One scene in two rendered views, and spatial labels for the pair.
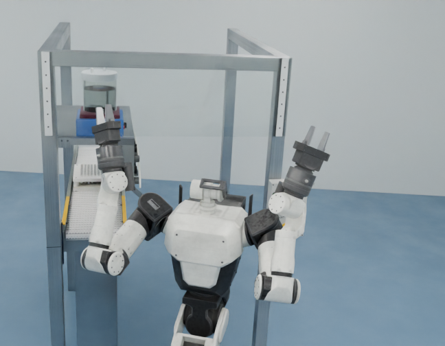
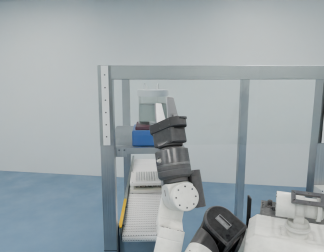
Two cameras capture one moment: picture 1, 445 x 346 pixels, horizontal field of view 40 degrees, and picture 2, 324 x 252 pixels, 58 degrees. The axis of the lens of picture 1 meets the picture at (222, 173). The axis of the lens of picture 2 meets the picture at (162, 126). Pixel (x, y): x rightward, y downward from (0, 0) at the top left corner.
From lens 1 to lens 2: 1.29 m
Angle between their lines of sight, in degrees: 12
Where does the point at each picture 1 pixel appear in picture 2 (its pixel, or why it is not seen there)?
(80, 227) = (135, 229)
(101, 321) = not seen: outside the picture
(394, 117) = not seen: outside the picture
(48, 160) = (106, 168)
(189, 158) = (202, 167)
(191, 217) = (281, 244)
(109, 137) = (173, 137)
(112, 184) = (178, 200)
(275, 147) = (320, 154)
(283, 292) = not seen: outside the picture
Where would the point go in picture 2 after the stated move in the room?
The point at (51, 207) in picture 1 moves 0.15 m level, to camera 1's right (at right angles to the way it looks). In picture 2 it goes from (109, 213) to (141, 215)
